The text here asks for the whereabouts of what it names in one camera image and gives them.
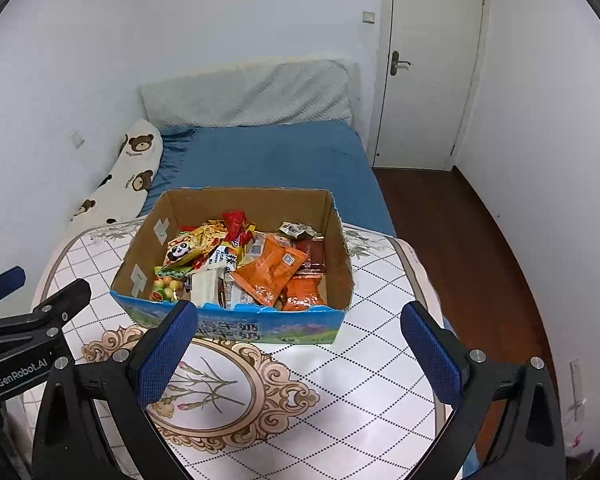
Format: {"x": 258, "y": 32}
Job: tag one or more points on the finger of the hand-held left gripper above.
{"x": 62, "y": 300}
{"x": 5, "y": 282}

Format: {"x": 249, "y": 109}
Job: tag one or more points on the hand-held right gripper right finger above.
{"x": 430, "y": 355}

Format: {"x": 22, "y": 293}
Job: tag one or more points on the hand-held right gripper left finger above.
{"x": 170, "y": 350}

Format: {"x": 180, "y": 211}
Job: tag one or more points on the green colourful candy packet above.
{"x": 167, "y": 287}

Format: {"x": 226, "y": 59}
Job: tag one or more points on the white barcode snack packet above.
{"x": 206, "y": 285}

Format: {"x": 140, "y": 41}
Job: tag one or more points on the orange snack packet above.
{"x": 302, "y": 292}
{"x": 267, "y": 272}

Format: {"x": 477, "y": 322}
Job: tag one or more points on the blue printed cardboard box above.
{"x": 330, "y": 240}

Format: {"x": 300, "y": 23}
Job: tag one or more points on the panda print snack packet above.
{"x": 182, "y": 252}

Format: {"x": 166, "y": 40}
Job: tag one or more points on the yellow white-label snack packet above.
{"x": 207, "y": 240}

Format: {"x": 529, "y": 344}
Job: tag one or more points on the white bear print pillow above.
{"x": 130, "y": 165}

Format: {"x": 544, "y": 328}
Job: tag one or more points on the dark red snack packet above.
{"x": 310, "y": 255}

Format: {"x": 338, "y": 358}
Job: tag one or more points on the crumpled silver brown wrapper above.
{"x": 296, "y": 230}

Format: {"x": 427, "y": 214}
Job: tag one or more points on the grey pillow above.
{"x": 250, "y": 92}

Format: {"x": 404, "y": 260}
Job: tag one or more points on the white door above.
{"x": 430, "y": 60}

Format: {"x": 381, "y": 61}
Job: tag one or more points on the white wall socket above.
{"x": 78, "y": 139}

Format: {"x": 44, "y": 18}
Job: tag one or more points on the white light switch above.
{"x": 368, "y": 17}

